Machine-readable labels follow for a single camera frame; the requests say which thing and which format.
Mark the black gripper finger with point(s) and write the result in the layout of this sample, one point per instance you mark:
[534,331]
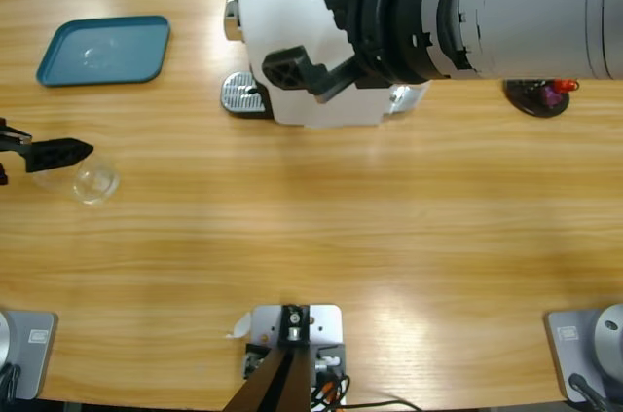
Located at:
[53,154]
[287,66]
[348,3]

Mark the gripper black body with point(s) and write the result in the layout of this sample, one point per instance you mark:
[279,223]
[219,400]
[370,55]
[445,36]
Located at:
[10,145]
[389,17]

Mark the clear glass cup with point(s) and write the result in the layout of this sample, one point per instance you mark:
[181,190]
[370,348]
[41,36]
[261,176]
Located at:
[97,183]

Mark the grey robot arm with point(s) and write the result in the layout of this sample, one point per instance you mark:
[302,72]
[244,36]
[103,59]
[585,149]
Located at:
[535,8]

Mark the white capsule coffee machine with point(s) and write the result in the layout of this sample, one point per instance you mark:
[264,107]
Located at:
[292,27]

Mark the purple coffee capsule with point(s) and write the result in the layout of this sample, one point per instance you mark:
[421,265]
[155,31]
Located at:
[551,96]

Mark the red coffee capsule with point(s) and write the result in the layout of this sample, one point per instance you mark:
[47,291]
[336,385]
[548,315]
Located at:
[567,85]

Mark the metal slotted drip tray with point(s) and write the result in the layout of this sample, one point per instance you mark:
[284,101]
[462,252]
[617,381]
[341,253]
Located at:
[238,93]

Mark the water tank with black lid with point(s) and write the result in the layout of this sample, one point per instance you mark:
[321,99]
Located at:
[409,95]

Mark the teal rectangular plastic tray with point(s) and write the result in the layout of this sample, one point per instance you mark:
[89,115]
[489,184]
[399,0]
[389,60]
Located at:
[121,66]

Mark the black capsule holder with rods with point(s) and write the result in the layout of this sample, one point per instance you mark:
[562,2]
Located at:
[528,98]

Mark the white paper tag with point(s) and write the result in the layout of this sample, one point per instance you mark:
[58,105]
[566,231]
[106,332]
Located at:
[241,326]

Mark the arm grey base plate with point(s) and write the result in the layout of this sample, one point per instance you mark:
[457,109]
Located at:
[34,358]
[574,358]

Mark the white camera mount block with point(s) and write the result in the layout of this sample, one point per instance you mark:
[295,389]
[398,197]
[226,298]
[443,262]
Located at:
[326,324]

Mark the dark camera post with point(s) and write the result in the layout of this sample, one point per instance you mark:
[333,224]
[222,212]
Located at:
[277,383]

